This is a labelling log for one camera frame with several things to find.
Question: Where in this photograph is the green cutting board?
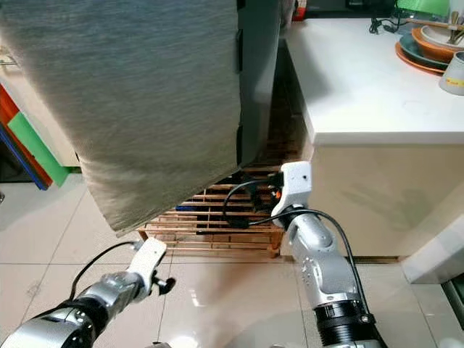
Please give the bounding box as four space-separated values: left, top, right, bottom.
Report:
7 111 72 188

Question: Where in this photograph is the teal plate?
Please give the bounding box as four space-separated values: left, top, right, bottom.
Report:
400 33 450 71

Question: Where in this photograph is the blue cutting board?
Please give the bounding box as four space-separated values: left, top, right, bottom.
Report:
0 127 37 182

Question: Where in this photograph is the white bowl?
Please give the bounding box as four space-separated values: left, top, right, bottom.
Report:
422 24 464 48

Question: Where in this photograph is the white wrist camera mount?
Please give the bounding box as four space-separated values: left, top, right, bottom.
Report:
270 161 312 212
127 237 167 291

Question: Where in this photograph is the grey fridge door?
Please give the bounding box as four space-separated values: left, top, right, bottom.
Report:
0 0 244 236

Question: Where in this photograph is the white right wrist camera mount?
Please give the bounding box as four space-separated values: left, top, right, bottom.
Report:
270 161 312 212

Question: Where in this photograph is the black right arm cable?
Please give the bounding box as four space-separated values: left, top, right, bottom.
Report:
221 178 372 320

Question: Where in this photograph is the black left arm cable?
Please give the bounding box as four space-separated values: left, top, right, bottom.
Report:
76 241 137 299

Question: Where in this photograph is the wooden slatted pallet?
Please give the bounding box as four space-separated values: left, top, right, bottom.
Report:
138 72 312 260

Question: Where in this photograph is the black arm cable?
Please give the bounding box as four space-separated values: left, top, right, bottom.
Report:
76 241 137 299
221 178 372 320

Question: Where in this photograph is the orange cutting board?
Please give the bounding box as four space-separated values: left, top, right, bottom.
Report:
0 86 53 186

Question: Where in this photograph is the white cabinet corner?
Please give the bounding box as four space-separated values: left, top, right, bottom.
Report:
401 214 464 285

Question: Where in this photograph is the white kitchen counter island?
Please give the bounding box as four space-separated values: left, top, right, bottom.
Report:
279 16 464 260

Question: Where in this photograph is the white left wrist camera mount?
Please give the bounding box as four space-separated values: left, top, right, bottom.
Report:
127 237 167 291

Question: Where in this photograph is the black coiled cable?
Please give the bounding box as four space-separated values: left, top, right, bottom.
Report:
368 16 401 35

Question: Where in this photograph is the dark grey fridge body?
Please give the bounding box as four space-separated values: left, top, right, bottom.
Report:
236 0 283 166

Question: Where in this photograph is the orange bowl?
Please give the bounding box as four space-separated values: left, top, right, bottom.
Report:
412 25 464 65

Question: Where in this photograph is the grey cup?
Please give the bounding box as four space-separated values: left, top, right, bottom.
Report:
439 51 464 96

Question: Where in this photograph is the green plastic item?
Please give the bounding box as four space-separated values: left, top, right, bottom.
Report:
397 0 450 17

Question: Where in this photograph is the orange plate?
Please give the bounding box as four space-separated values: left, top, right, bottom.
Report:
395 40 452 77

